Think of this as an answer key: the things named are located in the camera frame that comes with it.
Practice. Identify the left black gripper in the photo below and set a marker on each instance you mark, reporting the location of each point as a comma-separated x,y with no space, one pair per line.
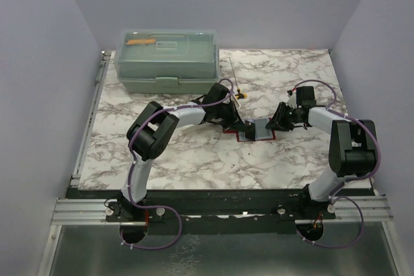
234,116

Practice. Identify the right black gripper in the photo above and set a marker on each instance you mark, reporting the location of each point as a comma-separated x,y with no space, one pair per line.
278,121

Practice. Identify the red leather card holder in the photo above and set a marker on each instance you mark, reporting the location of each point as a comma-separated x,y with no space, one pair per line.
261,132

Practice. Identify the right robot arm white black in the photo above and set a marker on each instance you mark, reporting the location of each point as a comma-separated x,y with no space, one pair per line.
353,154

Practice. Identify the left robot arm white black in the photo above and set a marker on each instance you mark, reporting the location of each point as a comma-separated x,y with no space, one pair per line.
150,133

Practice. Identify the white rectangular plastic tray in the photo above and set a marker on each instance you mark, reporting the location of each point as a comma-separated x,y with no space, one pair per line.
192,128

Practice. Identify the green plastic toolbox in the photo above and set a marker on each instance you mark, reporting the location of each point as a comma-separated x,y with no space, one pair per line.
180,62

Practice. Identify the orange tool inside toolbox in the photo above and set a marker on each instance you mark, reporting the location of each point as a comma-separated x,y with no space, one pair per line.
141,41

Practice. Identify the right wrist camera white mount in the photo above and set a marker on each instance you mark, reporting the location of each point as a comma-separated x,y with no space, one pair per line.
291,102

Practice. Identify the yellow black T-handle hex key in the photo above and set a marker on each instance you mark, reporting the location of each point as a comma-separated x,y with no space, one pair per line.
239,94

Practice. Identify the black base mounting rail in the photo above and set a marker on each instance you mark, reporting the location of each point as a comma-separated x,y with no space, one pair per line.
200,212

